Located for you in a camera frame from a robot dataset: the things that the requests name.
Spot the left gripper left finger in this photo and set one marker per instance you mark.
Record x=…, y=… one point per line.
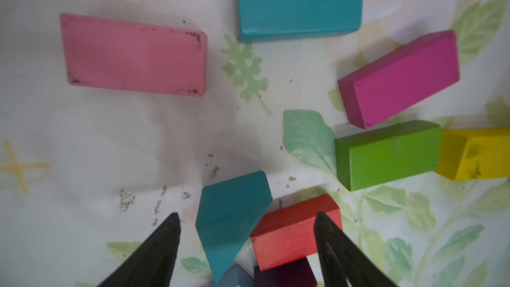
x=152, y=264

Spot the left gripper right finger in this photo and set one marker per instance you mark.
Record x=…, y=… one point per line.
x=342, y=262

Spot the teal triangular block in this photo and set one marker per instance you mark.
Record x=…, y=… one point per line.
x=228, y=213

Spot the magenta rectangular block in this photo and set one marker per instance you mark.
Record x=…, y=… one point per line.
x=401, y=79

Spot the pink rectangular block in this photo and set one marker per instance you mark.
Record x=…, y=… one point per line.
x=119, y=55

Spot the teal rectangular block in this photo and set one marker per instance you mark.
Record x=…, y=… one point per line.
x=264, y=20

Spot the purple triangular block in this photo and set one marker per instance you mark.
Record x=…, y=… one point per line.
x=294, y=274

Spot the light blue block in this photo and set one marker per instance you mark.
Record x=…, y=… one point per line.
x=236, y=276

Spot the green rectangular block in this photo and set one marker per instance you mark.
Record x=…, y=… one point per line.
x=387, y=154

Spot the yellow block near green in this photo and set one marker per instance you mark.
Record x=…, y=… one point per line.
x=474, y=154

